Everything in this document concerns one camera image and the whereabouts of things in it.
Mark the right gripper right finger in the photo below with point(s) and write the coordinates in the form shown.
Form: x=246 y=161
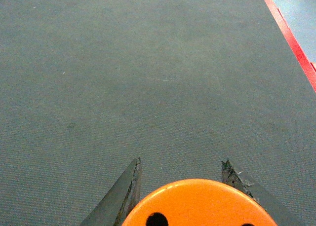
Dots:
x=237 y=178

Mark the orange round cap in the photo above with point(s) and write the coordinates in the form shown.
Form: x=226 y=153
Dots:
x=198 y=202

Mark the red framed work table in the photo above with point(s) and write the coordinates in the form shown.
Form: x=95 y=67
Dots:
x=86 y=86

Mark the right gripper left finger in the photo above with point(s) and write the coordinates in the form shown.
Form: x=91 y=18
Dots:
x=120 y=200

